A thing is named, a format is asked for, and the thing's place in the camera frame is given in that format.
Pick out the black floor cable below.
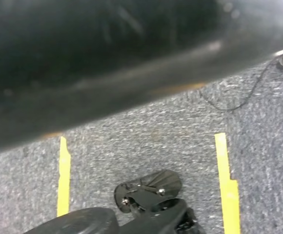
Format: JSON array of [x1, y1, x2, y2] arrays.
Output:
[[199, 59, 275, 113]]

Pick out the black robot foot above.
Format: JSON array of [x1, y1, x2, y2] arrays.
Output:
[[114, 169, 182, 215]]

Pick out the ragged yellow floor tape strip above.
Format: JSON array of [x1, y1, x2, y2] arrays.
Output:
[[57, 136, 71, 217]]

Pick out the notched yellow floor tape strip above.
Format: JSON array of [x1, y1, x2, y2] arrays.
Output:
[[214, 132, 241, 234]]

